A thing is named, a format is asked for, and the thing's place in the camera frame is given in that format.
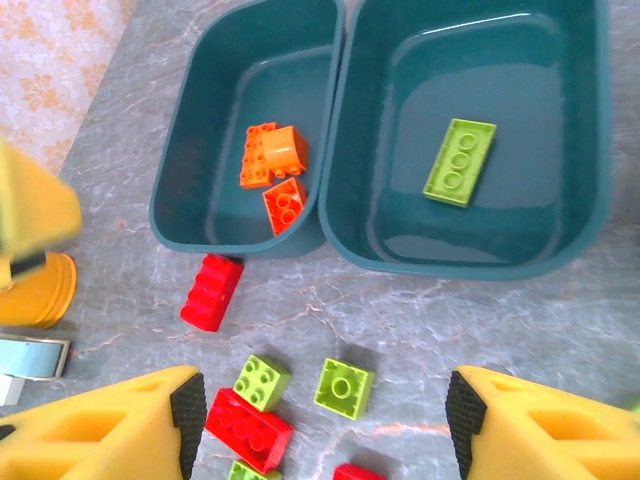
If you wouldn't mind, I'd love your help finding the teal plastic container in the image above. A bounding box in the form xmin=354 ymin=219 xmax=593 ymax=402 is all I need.
xmin=149 ymin=0 xmax=346 ymax=260
xmin=318 ymin=0 xmax=612 ymax=281

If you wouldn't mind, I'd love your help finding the small white box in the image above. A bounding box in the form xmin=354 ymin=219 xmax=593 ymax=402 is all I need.
xmin=0 ymin=373 xmax=26 ymax=407

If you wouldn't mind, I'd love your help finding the green long lego brick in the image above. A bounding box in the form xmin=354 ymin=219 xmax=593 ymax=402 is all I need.
xmin=422 ymin=118 xmax=498 ymax=208

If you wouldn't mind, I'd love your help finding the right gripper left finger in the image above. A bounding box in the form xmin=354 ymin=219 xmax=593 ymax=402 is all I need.
xmin=0 ymin=364 xmax=208 ymax=480

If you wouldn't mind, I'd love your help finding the orange medium lego brick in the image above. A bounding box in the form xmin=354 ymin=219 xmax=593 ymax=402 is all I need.
xmin=262 ymin=176 xmax=309 ymax=237

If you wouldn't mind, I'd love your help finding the red long lego brick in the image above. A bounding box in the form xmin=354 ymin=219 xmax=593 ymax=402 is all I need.
xmin=204 ymin=387 xmax=295 ymax=475
xmin=332 ymin=463 xmax=386 ymax=480
xmin=179 ymin=253 xmax=245 ymax=333

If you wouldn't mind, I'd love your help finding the orange small lego brick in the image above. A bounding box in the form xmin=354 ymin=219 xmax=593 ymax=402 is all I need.
xmin=260 ymin=125 xmax=310 ymax=179

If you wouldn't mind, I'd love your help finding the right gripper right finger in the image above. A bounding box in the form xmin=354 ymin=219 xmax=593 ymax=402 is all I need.
xmin=444 ymin=364 xmax=640 ymax=480

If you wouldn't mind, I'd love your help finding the orange long lego brick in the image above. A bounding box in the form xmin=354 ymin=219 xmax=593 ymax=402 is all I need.
xmin=238 ymin=121 xmax=281 ymax=191

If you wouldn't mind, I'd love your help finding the yellow pen cup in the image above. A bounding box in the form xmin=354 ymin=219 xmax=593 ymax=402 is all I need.
xmin=0 ymin=252 xmax=79 ymax=330

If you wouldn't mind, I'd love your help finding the green small lego brick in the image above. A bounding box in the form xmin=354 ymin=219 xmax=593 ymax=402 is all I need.
xmin=232 ymin=353 xmax=293 ymax=414
xmin=227 ymin=459 xmax=284 ymax=480
xmin=313 ymin=357 xmax=376 ymax=422

